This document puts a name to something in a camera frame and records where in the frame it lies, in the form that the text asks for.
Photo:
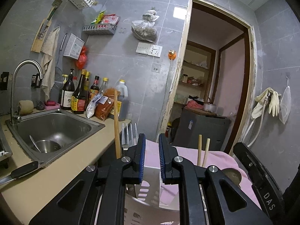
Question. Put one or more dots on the dark soy sauce bottle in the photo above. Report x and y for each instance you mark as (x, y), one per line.
(78, 99)

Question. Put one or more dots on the white mesh bag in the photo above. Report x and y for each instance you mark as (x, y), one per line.
(285, 103)

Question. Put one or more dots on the plastic oil jug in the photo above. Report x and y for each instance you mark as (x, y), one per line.
(122, 100)

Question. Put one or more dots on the stainless steel sink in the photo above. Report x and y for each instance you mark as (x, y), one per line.
(46, 136)

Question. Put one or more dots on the wooden storage shelf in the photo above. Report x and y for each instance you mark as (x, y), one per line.
(196, 74)

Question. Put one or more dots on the metal spoon in holder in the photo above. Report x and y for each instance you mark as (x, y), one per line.
(234, 175)

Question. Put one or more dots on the red plastic bag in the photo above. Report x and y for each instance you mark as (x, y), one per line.
(82, 59)

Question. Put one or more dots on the pink floral table cloth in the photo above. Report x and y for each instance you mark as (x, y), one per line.
(206, 195)

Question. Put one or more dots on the hanging beige cloth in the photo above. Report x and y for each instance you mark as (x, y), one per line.
(48, 62)

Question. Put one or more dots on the white wall box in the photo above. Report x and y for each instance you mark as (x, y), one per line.
(74, 47)

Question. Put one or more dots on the hanging plastic bag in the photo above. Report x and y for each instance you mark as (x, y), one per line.
(145, 30)

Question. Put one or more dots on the wooden grater board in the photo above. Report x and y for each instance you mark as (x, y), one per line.
(43, 28)

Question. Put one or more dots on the orange wall hook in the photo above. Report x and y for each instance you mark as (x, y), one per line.
(172, 54)

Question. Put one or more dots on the metal fork in holder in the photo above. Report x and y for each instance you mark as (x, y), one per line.
(129, 136)

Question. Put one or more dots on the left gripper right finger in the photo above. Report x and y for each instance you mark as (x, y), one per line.
(206, 195)

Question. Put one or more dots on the dark grey cabinet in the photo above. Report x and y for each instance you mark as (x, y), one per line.
(192, 124)

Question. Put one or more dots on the black handled knife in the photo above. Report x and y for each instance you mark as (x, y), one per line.
(20, 172)

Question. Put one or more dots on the cream rubber gloves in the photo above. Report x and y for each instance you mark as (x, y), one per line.
(270, 98)

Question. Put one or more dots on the white plastic utensil holder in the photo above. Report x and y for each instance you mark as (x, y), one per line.
(153, 201)

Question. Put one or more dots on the white wall switch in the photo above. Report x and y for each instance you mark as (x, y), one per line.
(149, 49)

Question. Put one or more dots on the grey wall shelf basket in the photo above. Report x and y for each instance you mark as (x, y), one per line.
(100, 29)

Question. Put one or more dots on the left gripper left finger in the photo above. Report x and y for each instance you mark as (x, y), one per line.
(96, 195)

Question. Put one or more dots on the chrome faucet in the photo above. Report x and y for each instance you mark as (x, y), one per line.
(15, 118)

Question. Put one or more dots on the red chili bag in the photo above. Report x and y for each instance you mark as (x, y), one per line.
(105, 104)

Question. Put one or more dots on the wooden chopstick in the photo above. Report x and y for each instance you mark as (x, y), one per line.
(206, 152)
(199, 150)

